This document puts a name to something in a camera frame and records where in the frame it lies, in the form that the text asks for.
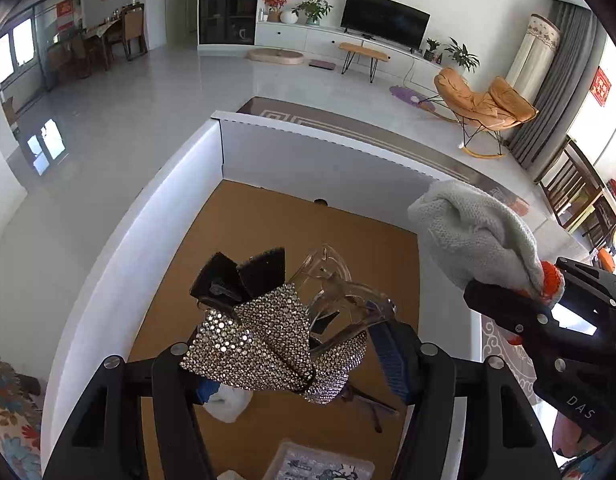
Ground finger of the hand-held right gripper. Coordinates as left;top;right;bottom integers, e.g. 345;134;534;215
463;277;564;348
555;256;616;311

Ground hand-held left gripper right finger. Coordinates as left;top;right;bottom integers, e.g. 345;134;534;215
368;320;561;480

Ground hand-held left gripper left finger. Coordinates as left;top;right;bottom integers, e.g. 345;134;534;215
42;342;224;480

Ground rimless eyeglasses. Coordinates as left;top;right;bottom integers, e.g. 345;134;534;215
342;384;401;434

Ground white glove orange cuff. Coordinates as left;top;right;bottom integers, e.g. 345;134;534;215
204;384;254;424

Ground large white knitted glove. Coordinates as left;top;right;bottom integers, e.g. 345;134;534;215
407;180;566;311

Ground clear plastic box with sticker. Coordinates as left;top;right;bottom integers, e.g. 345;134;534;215
265;439;376;480

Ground white cardboard box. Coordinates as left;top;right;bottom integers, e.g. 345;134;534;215
40;110;489;480

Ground cluttered wooden side table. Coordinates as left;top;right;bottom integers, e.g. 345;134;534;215
588;180;616;281

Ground dark wooden slatted chair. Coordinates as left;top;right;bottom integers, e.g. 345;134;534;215
538;135;606;233

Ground floral patterned cloth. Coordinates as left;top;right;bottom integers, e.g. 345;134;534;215
0;347;44;480

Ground grey curtain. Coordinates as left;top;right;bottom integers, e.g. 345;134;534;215
508;0;609;171

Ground orange rocking chair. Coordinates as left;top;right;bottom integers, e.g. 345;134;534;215
418;66;539;160

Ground purple floor mat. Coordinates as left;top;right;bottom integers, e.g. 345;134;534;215
389;85;439;113

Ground brown patterned floor rug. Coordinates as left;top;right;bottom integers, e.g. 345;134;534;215
235;96;531;211

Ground fabric covered standing air conditioner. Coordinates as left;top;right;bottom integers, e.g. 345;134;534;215
505;13;564;96

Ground broad leaf potted plant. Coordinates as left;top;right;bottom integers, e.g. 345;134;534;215
444;37;481;73

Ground wooden bench with metal legs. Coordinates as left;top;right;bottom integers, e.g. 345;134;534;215
338;42;390;83

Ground black television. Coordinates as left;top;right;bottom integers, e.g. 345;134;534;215
340;0;431;53

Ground round beige floor cushion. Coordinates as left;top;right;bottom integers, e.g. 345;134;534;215
246;46;305;66

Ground white TV cabinet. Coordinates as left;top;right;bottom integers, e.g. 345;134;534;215
254;21;446;68

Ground wooden dining table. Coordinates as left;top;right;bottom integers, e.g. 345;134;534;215
48;20;124;72

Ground bushy green potted plant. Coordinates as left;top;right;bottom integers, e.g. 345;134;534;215
292;0;334;26

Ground brown dining chair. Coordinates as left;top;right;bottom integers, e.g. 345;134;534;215
119;3;149;61

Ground red flower arrangement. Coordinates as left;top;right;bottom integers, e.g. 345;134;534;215
261;0;293;23

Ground dark glass display cabinet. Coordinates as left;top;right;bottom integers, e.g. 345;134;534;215
197;0;263;47

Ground red door sticker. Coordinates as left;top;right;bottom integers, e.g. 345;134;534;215
55;0;75;33

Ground red wall hanging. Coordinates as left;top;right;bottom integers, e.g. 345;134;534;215
590;66;611;107

